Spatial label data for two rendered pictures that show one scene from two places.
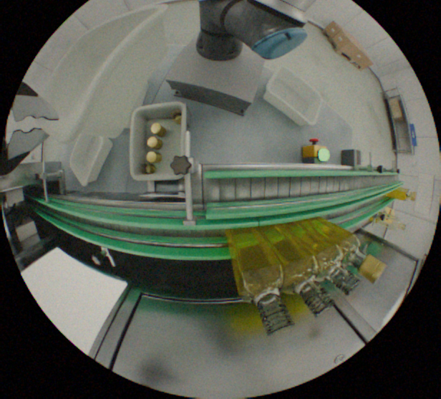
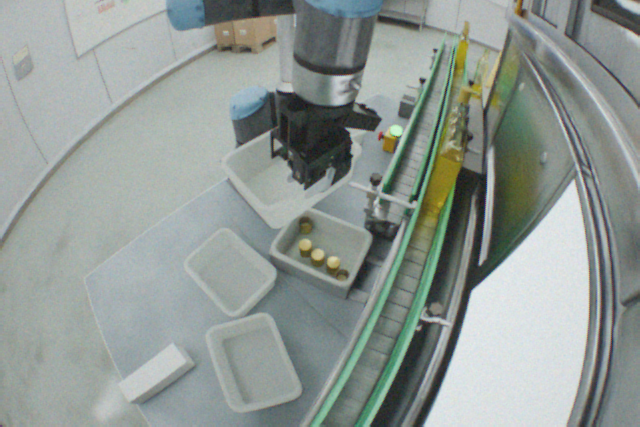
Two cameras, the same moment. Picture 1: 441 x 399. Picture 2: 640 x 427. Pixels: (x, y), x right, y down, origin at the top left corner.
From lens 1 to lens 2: 56 cm
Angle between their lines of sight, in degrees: 41
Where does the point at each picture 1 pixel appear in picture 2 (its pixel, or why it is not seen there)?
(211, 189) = (394, 207)
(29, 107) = not seen: hidden behind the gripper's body
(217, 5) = (262, 113)
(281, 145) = (374, 165)
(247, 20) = not seen: hidden behind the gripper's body
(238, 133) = (347, 193)
